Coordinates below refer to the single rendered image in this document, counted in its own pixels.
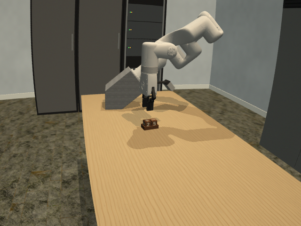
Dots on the brown number cube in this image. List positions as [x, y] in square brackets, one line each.
[146, 122]
[153, 122]

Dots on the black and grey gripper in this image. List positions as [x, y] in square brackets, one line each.
[148, 85]

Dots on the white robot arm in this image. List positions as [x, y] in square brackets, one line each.
[155, 54]

